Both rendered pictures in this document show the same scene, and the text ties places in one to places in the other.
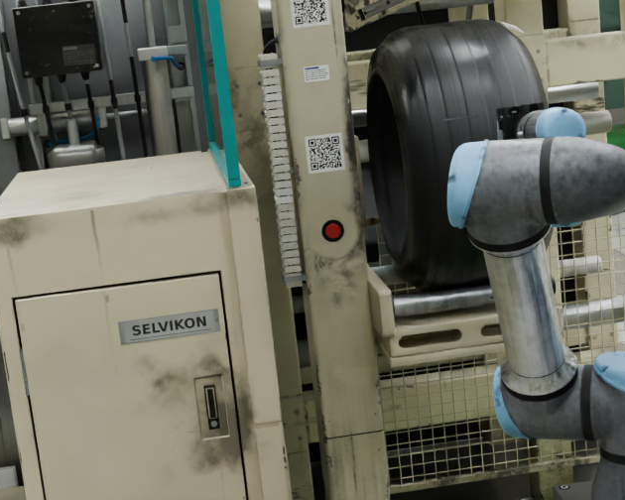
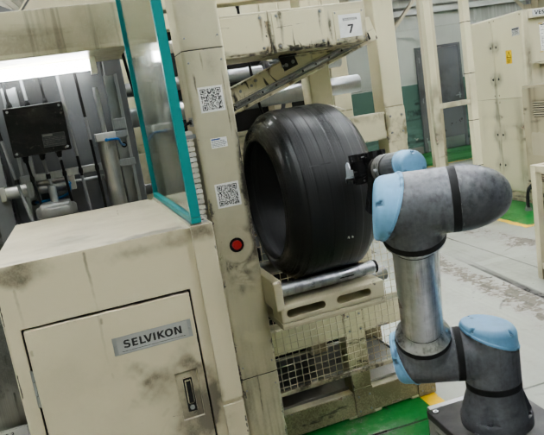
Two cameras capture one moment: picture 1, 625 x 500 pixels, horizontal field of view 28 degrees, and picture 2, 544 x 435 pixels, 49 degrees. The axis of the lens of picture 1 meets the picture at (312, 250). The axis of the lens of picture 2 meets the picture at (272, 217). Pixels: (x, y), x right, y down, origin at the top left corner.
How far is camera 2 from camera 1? 0.72 m
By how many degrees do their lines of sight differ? 11
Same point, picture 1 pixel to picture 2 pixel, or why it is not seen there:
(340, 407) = (249, 358)
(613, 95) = not seen: hidden behind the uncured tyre
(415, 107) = (288, 160)
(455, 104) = (315, 155)
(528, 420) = (420, 372)
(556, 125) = (408, 161)
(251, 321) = (215, 324)
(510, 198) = (428, 215)
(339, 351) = (246, 323)
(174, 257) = (153, 282)
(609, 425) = (479, 370)
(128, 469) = not seen: outside the picture
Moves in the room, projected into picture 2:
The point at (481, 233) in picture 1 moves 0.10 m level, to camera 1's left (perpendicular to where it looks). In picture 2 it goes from (401, 243) to (347, 255)
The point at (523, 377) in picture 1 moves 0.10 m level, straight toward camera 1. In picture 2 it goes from (417, 343) to (433, 364)
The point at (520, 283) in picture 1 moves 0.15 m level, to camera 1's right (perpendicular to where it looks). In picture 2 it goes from (425, 278) to (497, 261)
